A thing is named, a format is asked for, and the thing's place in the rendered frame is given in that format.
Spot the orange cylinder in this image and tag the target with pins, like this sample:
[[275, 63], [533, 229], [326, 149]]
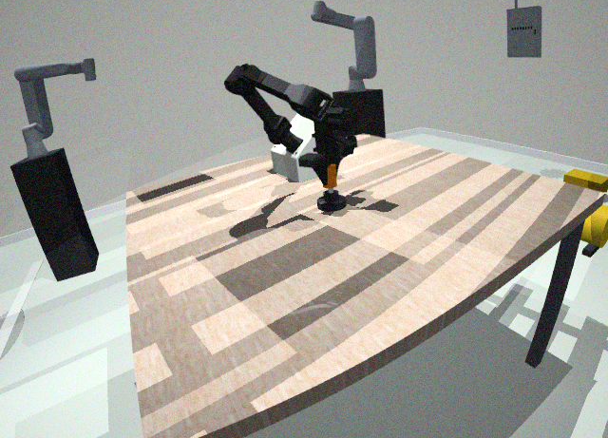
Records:
[[332, 179]]

